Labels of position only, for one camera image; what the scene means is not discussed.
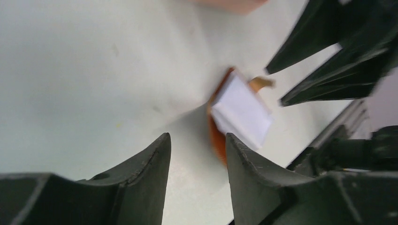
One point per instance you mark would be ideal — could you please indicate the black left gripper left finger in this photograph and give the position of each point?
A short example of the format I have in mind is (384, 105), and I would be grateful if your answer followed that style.
(131, 193)

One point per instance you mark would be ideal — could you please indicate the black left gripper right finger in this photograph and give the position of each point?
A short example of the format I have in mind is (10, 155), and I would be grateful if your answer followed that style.
(263, 193)

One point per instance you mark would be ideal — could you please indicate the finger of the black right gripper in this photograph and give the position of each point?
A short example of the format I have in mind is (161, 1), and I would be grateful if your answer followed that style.
(344, 82)
(322, 23)

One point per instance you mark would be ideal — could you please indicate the brown leather card holder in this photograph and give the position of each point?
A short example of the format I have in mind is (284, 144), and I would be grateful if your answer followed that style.
(236, 107)

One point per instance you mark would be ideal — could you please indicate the pink oval plastic tray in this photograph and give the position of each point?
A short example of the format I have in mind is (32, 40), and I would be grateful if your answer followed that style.
(242, 7)

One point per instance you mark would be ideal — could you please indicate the aluminium frame rail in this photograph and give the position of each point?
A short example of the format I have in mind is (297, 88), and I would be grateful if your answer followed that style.
(352, 123)

